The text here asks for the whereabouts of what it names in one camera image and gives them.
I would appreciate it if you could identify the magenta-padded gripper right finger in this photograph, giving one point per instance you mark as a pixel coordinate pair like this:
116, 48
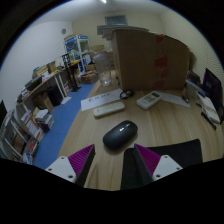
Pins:
165, 165

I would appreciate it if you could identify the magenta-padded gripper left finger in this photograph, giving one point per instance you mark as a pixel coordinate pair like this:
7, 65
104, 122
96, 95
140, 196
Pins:
63, 166

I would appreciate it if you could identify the black computer mouse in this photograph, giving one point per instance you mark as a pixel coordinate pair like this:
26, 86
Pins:
120, 134

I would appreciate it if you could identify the black mouse pad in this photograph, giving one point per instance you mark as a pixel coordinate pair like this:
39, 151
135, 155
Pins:
185, 151

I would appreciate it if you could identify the book shelf unit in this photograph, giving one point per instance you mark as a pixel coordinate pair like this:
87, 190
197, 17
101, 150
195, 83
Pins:
20, 136

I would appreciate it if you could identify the black marker pen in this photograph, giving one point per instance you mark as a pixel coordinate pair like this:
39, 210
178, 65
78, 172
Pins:
208, 120

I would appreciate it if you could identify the plain white paper sheet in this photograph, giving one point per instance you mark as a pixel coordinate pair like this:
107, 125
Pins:
176, 99

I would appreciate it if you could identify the white remote with display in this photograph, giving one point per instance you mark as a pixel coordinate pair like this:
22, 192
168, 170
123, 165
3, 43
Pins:
148, 100

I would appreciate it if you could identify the open white notebook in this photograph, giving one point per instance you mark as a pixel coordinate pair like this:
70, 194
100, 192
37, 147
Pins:
210, 108

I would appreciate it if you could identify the long white remote control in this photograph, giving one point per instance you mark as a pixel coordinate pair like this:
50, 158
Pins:
109, 109

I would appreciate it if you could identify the white paper sheet with writing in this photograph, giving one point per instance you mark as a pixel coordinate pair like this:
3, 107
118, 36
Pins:
100, 99

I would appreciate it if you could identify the cluttered wooden side desk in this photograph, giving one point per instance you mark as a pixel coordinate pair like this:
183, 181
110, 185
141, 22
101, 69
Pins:
43, 81

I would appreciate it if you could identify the dark computer monitor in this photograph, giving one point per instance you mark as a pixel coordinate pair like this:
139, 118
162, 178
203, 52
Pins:
212, 86

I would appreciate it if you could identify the black floor stand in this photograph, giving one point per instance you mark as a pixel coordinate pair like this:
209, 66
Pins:
71, 75

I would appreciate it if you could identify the small cardboard box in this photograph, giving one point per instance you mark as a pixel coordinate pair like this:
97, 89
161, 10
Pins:
89, 77

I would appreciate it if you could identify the large cardboard box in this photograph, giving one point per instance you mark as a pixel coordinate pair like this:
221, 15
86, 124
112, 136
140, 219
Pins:
143, 61

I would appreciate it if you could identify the clear plastic jar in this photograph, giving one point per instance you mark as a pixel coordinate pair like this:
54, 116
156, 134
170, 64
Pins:
104, 68

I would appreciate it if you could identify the blue white glass-door cabinet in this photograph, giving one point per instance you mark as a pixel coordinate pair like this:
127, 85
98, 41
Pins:
76, 50

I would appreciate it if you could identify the grey flat board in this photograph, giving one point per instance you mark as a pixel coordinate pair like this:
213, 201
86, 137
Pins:
110, 29

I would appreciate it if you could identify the ceiling light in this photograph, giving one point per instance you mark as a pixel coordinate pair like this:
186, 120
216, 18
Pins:
103, 1

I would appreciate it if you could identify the round wall clock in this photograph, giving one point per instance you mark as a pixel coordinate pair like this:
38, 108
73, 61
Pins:
63, 31

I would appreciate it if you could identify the wall window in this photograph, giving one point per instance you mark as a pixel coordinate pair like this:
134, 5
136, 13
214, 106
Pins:
115, 19

